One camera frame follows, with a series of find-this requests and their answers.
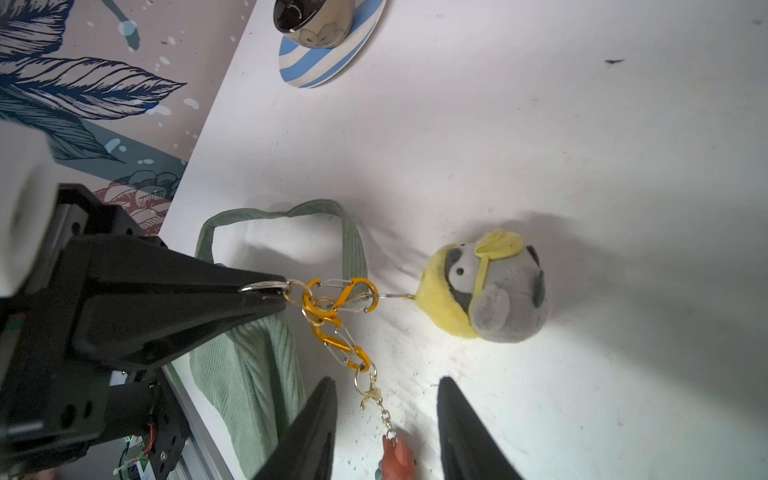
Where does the dark ceramic bowl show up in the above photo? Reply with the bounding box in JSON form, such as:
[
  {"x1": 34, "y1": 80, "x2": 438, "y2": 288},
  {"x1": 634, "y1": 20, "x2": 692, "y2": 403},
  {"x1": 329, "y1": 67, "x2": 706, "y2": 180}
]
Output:
[{"x1": 273, "y1": 0, "x2": 355, "y2": 49}]

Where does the blue striped plate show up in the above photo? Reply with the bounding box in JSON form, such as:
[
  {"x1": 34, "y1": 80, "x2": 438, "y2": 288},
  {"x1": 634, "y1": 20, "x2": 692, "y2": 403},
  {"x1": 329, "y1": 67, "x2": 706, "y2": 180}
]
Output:
[{"x1": 278, "y1": 0, "x2": 387, "y2": 88}]

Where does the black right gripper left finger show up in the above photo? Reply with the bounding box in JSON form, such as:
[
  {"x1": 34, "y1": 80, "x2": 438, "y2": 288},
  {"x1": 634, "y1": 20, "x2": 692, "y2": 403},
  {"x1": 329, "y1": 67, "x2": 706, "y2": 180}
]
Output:
[{"x1": 254, "y1": 377, "x2": 338, "y2": 480}]

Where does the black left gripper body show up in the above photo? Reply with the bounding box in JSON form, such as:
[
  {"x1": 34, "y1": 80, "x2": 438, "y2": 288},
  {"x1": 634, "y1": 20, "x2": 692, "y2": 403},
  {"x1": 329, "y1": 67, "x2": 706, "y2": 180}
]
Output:
[{"x1": 1, "y1": 184, "x2": 189, "y2": 479}]

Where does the silver key ring on bag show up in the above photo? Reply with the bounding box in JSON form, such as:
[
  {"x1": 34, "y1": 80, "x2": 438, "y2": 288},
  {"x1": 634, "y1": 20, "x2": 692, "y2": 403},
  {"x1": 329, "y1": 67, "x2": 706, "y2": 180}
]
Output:
[{"x1": 238, "y1": 279, "x2": 295, "y2": 296}]

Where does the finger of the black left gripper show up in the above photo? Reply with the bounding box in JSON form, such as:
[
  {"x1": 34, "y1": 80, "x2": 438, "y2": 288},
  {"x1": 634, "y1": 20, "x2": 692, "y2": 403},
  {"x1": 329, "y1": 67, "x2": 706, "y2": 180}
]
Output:
[
  {"x1": 71, "y1": 292, "x2": 286, "y2": 371},
  {"x1": 71, "y1": 235, "x2": 286, "y2": 300}
]

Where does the red figurine charm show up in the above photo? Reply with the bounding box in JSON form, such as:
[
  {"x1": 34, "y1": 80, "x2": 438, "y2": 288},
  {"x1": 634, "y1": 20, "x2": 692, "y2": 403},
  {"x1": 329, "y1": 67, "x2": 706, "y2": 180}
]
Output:
[{"x1": 375, "y1": 436, "x2": 416, "y2": 480}]

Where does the green corduroy bag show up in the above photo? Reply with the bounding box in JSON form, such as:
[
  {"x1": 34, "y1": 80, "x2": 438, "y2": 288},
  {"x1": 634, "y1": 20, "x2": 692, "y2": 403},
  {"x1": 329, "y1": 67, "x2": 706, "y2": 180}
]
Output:
[{"x1": 190, "y1": 199, "x2": 368, "y2": 478}]

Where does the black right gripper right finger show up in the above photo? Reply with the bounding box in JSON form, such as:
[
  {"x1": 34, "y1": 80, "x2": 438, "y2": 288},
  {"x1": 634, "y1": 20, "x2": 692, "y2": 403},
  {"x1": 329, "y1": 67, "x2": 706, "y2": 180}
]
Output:
[{"x1": 437, "y1": 377, "x2": 523, "y2": 480}]

